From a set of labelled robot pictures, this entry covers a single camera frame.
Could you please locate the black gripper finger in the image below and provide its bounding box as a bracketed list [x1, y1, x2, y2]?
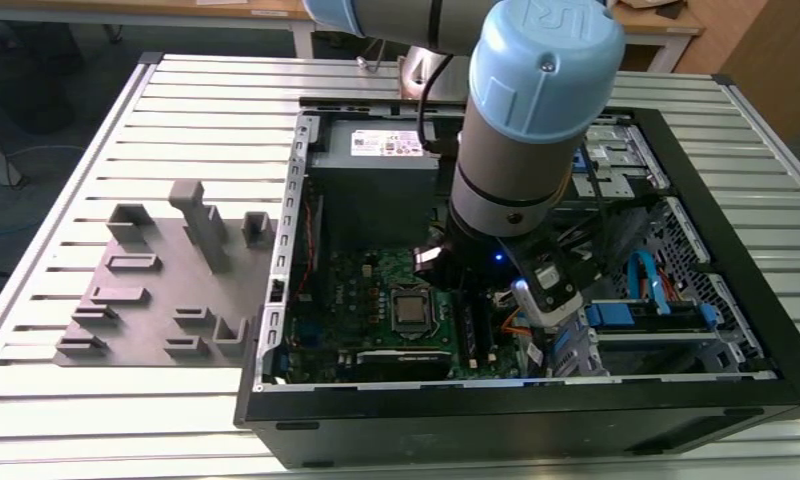
[412, 245, 446, 277]

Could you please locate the black RAM slot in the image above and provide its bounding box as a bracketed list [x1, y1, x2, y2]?
[450, 294, 467, 364]

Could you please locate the silver CPU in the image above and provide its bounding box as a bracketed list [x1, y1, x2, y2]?
[392, 292, 435, 324]

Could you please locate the green motherboard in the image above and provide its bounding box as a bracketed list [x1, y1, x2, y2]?
[285, 244, 528, 379]

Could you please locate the CPU socket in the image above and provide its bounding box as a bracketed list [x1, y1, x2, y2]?
[387, 280, 442, 341]

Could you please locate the grey power supply unit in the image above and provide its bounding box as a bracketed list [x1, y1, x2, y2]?
[309, 122, 459, 251]

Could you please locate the black graphics card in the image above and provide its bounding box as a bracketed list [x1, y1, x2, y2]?
[354, 347, 455, 377]

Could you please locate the hard disk in blue carrier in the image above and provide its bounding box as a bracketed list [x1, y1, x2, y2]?
[584, 297, 720, 331]

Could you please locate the black PC case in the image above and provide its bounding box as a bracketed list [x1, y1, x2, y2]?
[231, 93, 800, 469]

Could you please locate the metal disk bay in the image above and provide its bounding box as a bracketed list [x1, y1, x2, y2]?
[550, 319, 766, 374]

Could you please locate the grey parts rack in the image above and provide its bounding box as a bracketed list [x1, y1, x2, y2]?
[51, 178, 283, 369]

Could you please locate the wooden cabinet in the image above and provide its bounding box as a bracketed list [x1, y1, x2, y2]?
[676, 0, 800, 156]

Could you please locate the black office chair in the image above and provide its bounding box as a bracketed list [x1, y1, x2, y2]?
[0, 19, 88, 136]

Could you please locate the orange wire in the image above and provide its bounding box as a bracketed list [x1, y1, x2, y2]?
[499, 299, 555, 335]

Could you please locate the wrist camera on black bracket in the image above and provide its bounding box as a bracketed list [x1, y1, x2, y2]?
[499, 237, 587, 330]

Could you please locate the blue flat data cable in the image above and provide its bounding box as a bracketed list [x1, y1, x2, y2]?
[624, 248, 672, 314]

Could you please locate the black camera cable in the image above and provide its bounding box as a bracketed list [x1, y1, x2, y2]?
[416, 52, 455, 157]

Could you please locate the thin cable with silver plug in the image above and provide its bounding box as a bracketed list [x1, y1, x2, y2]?
[354, 39, 388, 74]

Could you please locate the wooden desk with white frame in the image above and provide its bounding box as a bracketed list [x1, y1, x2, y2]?
[199, 0, 706, 76]

